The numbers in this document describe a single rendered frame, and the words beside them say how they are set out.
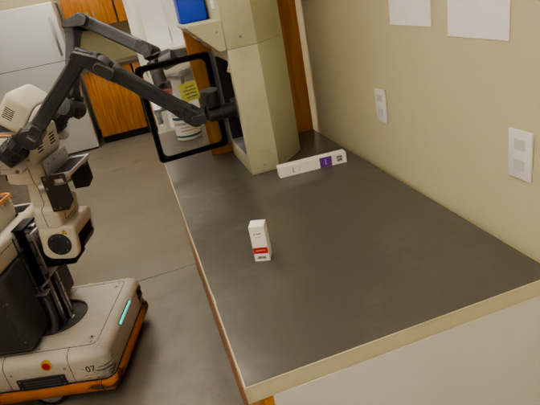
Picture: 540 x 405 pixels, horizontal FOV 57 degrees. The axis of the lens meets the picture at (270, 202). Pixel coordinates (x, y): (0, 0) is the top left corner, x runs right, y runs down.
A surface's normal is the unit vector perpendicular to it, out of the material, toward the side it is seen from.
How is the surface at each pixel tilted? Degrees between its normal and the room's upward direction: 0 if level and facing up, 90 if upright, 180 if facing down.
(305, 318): 0
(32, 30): 90
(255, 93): 90
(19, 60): 90
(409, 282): 0
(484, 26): 90
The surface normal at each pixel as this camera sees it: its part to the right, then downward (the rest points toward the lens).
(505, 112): -0.94, 0.27
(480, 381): 0.29, 0.35
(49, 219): 0.00, 0.41
